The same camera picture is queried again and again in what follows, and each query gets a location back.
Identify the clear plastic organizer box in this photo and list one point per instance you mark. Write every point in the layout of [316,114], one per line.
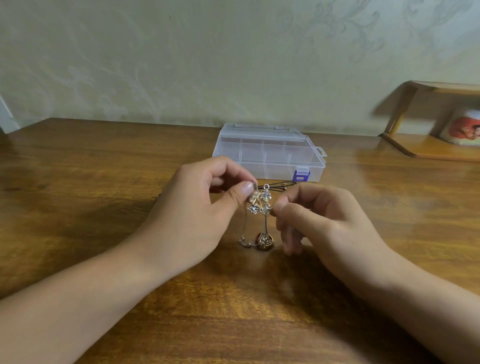
[270,152]

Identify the person's left hand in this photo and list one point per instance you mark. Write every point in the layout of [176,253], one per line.
[187,217]

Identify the person's right hand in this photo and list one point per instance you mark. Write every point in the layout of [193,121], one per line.
[337,229]

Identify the white printed mug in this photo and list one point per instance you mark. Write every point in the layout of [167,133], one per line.
[465,126]

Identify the person's left forearm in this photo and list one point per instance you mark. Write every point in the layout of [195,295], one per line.
[64,311]

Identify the person's right forearm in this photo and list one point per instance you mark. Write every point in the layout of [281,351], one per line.
[435,322]

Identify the wooden shelf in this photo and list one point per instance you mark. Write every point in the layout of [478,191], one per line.
[435,145]

